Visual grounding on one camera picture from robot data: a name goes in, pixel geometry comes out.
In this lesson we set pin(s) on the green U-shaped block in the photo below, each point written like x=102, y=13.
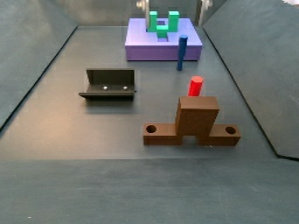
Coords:
x=162, y=29

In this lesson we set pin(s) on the purple base board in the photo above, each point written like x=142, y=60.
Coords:
x=143, y=45

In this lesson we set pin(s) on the red hexagonal peg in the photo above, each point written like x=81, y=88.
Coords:
x=196, y=86

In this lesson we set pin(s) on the blue cylindrical peg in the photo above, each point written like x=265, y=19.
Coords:
x=184, y=40

